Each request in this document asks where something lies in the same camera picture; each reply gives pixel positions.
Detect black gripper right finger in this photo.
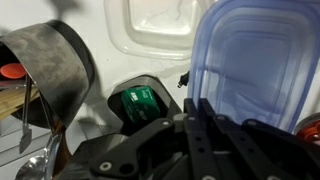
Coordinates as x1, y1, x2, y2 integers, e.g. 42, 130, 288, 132
199, 98, 320, 180

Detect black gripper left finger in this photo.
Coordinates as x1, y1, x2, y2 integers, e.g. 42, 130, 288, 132
89, 98, 221, 180

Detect blue plastic lid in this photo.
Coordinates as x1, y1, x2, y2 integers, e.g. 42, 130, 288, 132
187, 0, 320, 134

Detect clear plastic lunch box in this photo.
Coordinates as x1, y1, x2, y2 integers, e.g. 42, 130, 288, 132
103, 0, 214, 62

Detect black coffee maker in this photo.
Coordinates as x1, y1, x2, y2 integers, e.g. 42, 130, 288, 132
107, 74, 183, 136

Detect black power plug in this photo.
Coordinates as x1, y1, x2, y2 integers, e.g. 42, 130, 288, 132
176, 70, 191, 90

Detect green coffee pod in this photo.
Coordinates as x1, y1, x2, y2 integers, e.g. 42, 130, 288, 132
120, 85, 162, 125

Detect shiny metal spoon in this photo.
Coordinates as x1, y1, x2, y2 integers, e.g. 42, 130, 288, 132
14, 132, 63, 180

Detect metal tongs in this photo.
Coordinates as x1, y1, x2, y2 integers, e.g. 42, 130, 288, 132
18, 74, 34, 155

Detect wooden utensil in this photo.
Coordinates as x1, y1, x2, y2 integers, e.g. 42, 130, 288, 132
0, 86, 42, 122

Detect red spatula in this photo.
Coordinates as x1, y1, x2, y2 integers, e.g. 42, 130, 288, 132
0, 62, 28, 80

